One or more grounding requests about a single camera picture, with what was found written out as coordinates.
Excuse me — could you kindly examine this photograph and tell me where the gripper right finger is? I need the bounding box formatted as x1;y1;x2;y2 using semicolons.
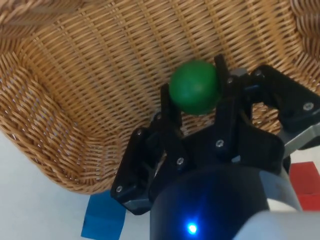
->
214;54;320;163

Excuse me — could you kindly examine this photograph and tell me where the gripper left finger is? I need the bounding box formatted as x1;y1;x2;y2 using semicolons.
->
110;83;195;216

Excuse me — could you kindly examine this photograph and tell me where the green ball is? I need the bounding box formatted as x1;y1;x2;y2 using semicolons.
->
168;59;223;116

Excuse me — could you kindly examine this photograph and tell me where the blue cube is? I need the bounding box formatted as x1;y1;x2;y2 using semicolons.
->
80;193;126;238

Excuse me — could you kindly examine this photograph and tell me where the wicker basket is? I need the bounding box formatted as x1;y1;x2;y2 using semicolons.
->
0;0;320;196

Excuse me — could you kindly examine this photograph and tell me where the red cube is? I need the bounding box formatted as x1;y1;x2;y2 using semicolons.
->
288;161;320;213

